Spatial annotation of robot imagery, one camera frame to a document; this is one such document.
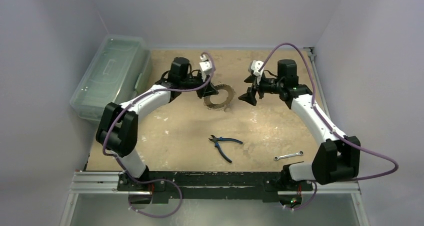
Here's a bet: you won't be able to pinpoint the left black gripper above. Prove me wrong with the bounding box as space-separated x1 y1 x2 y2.
180 71 218 99

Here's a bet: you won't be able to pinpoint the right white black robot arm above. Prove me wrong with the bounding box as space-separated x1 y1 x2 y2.
239 59 360 190

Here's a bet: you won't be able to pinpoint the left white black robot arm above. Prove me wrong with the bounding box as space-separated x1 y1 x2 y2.
95 52 217 191

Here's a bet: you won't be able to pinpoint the small silver wrench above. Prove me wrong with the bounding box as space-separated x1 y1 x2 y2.
273 151 304 161

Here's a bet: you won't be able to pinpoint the translucent green plastic box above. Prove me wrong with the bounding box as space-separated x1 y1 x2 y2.
69 34 153 124

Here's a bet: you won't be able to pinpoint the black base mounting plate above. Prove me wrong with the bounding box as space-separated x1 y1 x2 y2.
117 171 313 204

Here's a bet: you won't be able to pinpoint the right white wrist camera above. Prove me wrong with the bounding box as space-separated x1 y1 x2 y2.
248 60 264 77

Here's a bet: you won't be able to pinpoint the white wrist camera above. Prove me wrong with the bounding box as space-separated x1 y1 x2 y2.
199 54 214 78
248 60 264 77

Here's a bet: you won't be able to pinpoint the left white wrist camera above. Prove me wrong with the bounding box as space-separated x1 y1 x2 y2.
199 54 214 78

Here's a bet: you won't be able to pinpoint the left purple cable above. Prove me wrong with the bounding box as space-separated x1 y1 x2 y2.
101 51 217 219

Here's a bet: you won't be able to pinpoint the blue handled pliers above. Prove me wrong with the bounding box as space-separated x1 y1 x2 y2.
208 135 244 164

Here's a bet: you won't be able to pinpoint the aluminium frame rail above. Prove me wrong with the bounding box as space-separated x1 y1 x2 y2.
60 172 369 226

